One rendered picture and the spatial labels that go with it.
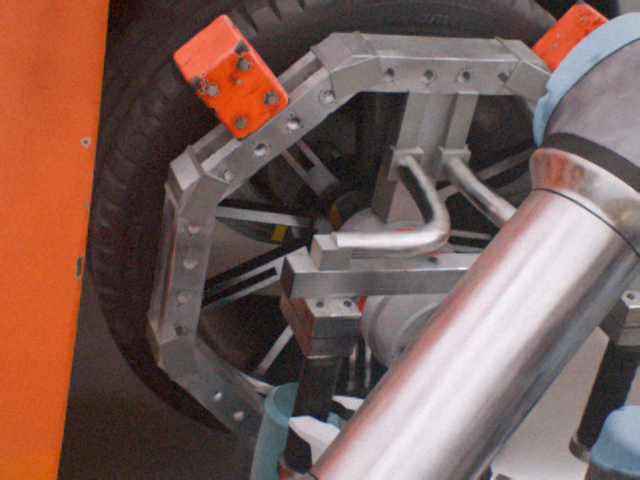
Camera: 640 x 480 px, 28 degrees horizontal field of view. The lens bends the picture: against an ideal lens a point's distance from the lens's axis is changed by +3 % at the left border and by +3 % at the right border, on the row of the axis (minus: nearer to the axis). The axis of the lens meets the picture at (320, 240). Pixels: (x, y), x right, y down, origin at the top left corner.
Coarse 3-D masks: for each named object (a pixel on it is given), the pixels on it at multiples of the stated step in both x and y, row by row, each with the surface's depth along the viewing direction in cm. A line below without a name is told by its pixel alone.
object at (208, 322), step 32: (480, 96) 171; (480, 128) 175; (512, 128) 163; (288, 160) 146; (320, 160) 147; (352, 160) 153; (480, 160) 157; (512, 160) 157; (320, 192) 150; (448, 192) 156; (288, 224) 151; (320, 224) 157; (480, 224) 175; (224, 288) 153; (256, 288) 154; (224, 320) 169; (256, 320) 174; (224, 352) 158; (256, 352) 166; (288, 352) 170; (256, 384) 160; (352, 384) 167
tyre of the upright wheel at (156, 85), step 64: (192, 0) 143; (256, 0) 136; (320, 0) 135; (384, 0) 137; (448, 0) 139; (512, 0) 143; (128, 64) 144; (128, 128) 138; (192, 128) 137; (128, 192) 139; (128, 256) 143; (128, 320) 148
